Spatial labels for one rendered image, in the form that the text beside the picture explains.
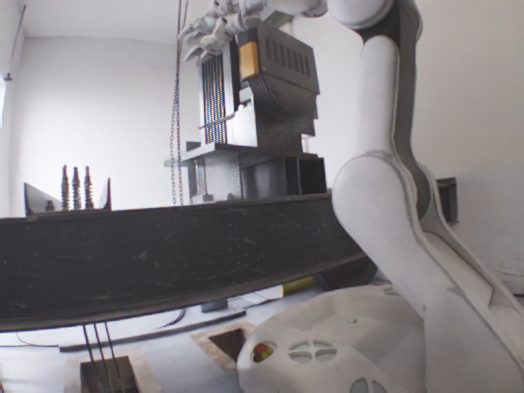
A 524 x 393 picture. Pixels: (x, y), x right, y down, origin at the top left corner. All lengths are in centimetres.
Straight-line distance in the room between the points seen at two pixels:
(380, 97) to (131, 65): 358
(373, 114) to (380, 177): 14
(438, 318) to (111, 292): 69
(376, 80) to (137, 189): 318
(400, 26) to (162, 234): 72
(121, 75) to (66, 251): 328
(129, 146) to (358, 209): 324
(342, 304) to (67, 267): 75
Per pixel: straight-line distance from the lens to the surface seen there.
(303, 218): 97
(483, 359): 53
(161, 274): 77
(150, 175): 357
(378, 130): 58
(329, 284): 172
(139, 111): 373
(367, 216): 53
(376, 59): 62
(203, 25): 138
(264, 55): 134
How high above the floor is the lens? 65
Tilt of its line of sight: 1 degrees up
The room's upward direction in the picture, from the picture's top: 5 degrees counter-clockwise
